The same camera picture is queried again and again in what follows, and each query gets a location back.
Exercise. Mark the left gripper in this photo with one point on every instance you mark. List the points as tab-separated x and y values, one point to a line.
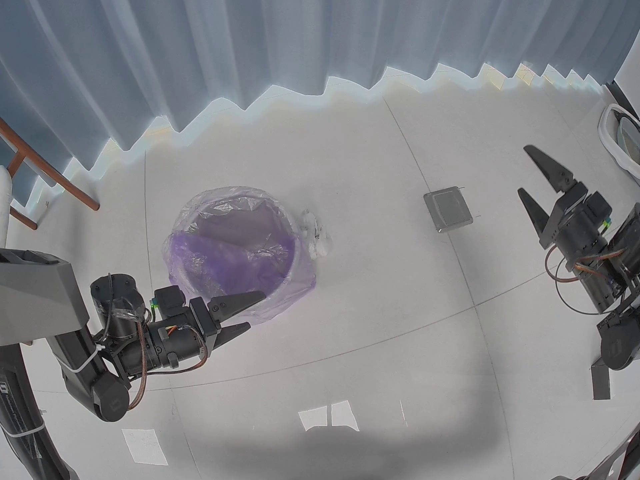
180	343

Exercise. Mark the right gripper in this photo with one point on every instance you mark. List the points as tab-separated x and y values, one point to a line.
572	233

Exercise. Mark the purple plastic bag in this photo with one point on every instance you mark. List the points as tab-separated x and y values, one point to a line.
225	263

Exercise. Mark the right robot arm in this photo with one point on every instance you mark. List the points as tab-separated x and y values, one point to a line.
622	343

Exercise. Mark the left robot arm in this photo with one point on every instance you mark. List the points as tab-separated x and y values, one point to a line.
35	298

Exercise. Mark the white trash bin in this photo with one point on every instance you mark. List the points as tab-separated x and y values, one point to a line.
292	273

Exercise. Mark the white oval container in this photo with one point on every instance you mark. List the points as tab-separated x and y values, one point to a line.
607	133

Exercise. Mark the crumpled white paper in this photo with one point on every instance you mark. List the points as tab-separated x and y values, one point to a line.
317	238

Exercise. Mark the wooden chair with white cushions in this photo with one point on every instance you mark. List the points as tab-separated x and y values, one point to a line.
4	203

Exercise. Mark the pale blue curtain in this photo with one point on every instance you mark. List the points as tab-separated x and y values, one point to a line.
250	28

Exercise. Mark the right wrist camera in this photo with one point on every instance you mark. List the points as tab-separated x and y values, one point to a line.
599	213

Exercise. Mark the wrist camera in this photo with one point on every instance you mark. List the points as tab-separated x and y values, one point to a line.
169	302
599	213

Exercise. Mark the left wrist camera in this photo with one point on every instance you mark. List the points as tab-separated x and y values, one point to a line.
169	302

